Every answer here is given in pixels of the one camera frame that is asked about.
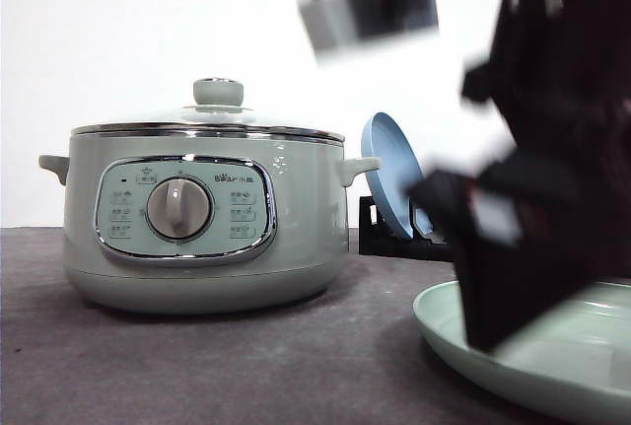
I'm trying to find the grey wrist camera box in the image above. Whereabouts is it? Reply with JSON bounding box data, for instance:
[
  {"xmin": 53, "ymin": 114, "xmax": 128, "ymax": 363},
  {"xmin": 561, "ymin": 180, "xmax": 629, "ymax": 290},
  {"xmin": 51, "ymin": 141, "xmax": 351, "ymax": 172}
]
[{"xmin": 299, "ymin": 0, "xmax": 439, "ymax": 56}]

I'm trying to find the green plate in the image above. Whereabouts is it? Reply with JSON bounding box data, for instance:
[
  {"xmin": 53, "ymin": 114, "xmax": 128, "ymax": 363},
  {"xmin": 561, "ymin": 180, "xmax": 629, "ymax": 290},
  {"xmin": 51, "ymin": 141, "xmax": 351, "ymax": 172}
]
[{"xmin": 412, "ymin": 281, "xmax": 631, "ymax": 422}]

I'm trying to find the blue plate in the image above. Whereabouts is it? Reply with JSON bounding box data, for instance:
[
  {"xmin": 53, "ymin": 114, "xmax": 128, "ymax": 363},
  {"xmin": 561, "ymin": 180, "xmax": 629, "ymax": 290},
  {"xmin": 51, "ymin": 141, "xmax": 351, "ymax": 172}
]
[{"xmin": 361, "ymin": 111, "xmax": 433, "ymax": 239}]

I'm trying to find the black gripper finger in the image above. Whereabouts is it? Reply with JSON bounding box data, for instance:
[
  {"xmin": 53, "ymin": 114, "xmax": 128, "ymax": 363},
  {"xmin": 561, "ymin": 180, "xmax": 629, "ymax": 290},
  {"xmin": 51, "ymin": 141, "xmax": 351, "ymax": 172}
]
[{"xmin": 446, "ymin": 208, "xmax": 588, "ymax": 353}]

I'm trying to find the green electric steamer pot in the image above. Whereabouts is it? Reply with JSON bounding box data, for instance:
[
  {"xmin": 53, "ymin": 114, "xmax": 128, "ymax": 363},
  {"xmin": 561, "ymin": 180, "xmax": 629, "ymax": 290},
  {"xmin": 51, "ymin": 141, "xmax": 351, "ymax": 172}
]
[{"xmin": 38, "ymin": 134, "xmax": 381, "ymax": 316}]

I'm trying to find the black plate rack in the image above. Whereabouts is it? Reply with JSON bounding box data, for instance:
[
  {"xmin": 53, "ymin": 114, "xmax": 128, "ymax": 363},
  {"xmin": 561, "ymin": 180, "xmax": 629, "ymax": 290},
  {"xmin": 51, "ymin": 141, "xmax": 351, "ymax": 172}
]
[{"xmin": 359, "ymin": 196, "xmax": 456, "ymax": 262}]

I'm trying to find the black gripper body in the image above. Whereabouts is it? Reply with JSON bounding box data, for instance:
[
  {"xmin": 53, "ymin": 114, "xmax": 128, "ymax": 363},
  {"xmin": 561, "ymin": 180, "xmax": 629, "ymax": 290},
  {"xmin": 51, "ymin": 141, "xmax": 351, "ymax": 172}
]
[{"xmin": 409, "ymin": 0, "xmax": 631, "ymax": 288}]

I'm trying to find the glass steamer lid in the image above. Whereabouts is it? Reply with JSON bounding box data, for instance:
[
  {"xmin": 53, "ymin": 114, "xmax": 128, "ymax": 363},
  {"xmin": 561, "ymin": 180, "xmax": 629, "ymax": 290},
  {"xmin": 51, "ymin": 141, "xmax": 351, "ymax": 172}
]
[{"xmin": 71, "ymin": 77, "xmax": 345, "ymax": 142}]

